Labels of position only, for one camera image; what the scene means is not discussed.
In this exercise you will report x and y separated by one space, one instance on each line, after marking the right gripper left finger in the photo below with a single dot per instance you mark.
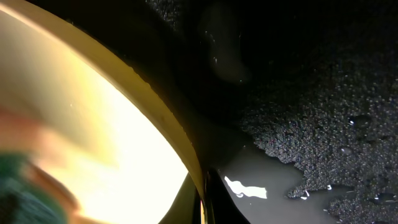
186 208

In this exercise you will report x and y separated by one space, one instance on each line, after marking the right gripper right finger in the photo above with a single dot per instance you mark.
219 204

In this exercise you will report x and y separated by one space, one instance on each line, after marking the green yellow sponge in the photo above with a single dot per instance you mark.
29 195

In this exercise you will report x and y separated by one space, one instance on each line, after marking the yellow plate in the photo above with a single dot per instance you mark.
86 118

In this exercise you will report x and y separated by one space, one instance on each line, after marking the black round tray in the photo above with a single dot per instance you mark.
293 103

